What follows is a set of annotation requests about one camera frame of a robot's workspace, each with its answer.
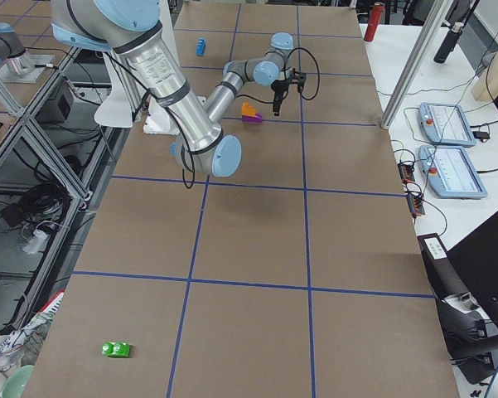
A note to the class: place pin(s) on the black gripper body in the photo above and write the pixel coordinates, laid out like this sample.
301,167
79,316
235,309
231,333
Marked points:
278,87

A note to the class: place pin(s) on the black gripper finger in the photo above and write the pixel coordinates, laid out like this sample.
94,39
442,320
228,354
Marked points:
277,102

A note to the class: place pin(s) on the purple trapezoid block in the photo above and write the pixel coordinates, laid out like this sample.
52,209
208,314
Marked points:
252,118

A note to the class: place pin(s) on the orange trapezoid block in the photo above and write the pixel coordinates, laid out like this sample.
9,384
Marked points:
248,111

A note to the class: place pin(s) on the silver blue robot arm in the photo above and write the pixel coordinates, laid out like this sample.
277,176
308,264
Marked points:
133,30

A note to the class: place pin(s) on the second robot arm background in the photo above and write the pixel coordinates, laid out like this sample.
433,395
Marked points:
12,51

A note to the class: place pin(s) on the blue toy block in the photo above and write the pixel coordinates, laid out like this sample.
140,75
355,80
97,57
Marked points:
200,46

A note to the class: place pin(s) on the red cylinder bottle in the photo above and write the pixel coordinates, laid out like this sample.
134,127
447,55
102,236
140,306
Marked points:
374,20

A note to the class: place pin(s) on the upper teach pendant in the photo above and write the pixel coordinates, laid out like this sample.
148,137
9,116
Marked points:
445,124

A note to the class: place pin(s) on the teach pendant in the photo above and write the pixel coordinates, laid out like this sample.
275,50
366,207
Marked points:
449,172
445,124

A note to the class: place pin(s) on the black cylinder bottle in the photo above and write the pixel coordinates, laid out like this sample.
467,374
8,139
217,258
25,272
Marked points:
449,42

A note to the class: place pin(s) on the lower teach pendant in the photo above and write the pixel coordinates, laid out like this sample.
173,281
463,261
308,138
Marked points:
449,172

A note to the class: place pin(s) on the black laptop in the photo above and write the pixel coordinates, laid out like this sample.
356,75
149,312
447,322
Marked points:
475,259

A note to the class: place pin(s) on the green toy block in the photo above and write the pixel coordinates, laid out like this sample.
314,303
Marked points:
116,349

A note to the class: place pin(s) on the green bowl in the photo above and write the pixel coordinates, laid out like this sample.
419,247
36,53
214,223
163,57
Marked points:
16,383

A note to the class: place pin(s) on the aluminium frame post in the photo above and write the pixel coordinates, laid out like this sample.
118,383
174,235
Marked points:
428,31

